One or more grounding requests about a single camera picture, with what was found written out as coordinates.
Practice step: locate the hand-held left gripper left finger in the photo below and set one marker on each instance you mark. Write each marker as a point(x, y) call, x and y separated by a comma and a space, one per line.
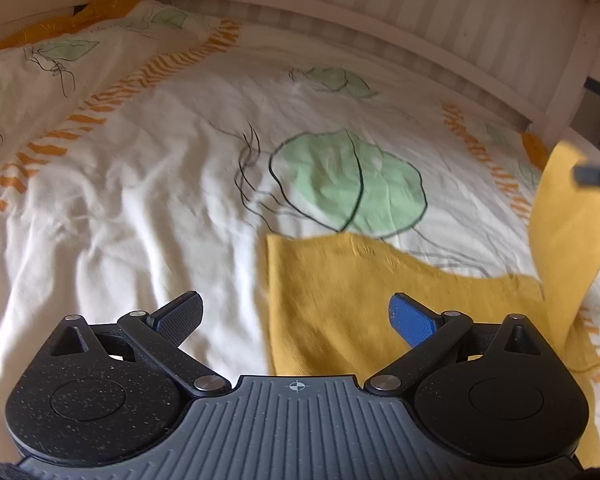
point(177, 316)

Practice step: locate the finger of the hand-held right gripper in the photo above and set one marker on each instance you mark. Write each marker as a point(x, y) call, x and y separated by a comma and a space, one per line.
point(592, 174)

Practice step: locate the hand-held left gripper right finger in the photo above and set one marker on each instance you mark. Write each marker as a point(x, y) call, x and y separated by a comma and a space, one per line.
point(412, 320)

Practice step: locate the yellow knitted sweater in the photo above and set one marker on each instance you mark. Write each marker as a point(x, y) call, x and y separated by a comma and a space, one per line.
point(340, 290)

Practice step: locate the white leaf-print duvet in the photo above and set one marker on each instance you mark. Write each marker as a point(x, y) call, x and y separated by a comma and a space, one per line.
point(155, 170)

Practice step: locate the orange fluffy blanket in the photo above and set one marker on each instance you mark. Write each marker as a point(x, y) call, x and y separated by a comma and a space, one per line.
point(100, 7)

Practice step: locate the white wooden bed frame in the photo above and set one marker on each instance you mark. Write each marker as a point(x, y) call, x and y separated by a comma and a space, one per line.
point(380, 5)

